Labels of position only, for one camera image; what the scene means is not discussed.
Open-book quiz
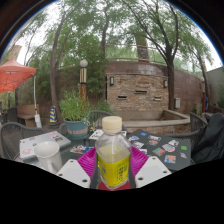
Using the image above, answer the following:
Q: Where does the small colourful card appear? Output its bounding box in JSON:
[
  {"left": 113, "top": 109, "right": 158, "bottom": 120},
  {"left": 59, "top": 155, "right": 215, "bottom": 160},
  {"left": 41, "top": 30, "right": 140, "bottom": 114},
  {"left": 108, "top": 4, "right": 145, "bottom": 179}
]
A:
[{"left": 69, "top": 144, "right": 94, "bottom": 155}]

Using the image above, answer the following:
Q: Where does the white ceramic mug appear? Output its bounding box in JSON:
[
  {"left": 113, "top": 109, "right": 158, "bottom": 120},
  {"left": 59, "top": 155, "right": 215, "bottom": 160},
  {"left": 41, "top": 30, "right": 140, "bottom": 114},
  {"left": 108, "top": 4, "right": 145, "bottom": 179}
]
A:
[{"left": 33, "top": 140, "right": 64, "bottom": 175}]

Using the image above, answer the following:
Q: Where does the orange patio umbrella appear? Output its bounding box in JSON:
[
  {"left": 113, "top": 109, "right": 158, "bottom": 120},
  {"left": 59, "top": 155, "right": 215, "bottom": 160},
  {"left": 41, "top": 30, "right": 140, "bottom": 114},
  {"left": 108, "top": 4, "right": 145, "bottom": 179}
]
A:
[{"left": 0, "top": 57, "right": 38, "bottom": 94}]

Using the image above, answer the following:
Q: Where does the dark patio chair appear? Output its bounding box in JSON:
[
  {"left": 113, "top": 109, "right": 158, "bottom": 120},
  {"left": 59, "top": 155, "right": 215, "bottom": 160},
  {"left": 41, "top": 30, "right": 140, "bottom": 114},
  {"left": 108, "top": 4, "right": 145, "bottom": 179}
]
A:
[{"left": 0, "top": 106, "right": 18, "bottom": 124}]

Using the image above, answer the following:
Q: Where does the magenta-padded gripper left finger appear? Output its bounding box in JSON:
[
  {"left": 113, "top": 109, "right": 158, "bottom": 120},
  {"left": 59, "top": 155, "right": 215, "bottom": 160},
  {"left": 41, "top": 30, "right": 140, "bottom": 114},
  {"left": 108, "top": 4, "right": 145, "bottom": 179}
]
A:
[{"left": 55, "top": 147, "right": 99, "bottom": 190}]

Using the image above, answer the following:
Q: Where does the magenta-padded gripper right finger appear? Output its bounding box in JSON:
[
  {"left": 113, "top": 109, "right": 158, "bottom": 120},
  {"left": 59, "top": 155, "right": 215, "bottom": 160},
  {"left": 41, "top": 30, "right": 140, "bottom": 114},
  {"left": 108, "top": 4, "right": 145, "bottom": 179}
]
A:
[{"left": 129, "top": 146, "right": 173, "bottom": 189}]

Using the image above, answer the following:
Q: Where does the silver laptop with stickers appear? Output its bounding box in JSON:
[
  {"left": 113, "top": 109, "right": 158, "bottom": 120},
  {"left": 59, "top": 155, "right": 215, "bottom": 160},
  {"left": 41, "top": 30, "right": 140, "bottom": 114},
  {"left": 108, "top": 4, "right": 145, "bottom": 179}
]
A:
[{"left": 18, "top": 130, "right": 72, "bottom": 160}]

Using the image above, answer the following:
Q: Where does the blue and yellow striped cone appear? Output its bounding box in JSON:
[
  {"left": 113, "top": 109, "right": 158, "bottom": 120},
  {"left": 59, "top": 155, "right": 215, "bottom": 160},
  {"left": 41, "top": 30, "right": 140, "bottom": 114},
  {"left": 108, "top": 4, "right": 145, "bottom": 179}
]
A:
[{"left": 48, "top": 105, "right": 58, "bottom": 124}]

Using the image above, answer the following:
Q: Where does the clear bottle with yellow label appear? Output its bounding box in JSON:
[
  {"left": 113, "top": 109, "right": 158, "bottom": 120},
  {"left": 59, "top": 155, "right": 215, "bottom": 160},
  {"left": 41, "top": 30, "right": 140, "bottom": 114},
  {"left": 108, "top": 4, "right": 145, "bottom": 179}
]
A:
[{"left": 95, "top": 115, "right": 133, "bottom": 190}]

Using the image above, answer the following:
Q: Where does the green plant in blue pot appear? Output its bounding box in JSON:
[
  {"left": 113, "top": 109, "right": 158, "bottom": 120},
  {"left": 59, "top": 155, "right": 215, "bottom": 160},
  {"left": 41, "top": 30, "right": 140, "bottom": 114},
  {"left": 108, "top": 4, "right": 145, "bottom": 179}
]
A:
[{"left": 58, "top": 89, "right": 93, "bottom": 140}]

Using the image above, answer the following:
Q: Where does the white printed paper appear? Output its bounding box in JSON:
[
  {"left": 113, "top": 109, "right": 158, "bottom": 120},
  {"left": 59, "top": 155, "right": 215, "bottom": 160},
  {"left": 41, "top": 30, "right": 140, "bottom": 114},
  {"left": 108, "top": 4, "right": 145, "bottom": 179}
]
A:
[{"left": 88, "top": 128, "right": 128, "bottom": 141}]

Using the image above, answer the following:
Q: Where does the wooden bench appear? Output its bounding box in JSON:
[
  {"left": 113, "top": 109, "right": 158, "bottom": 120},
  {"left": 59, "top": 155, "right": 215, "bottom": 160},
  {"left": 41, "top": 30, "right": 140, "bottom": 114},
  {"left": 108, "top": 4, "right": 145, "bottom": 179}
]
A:
[{"left": 16, "top": 103, "right": 40, "bottom": 128}]

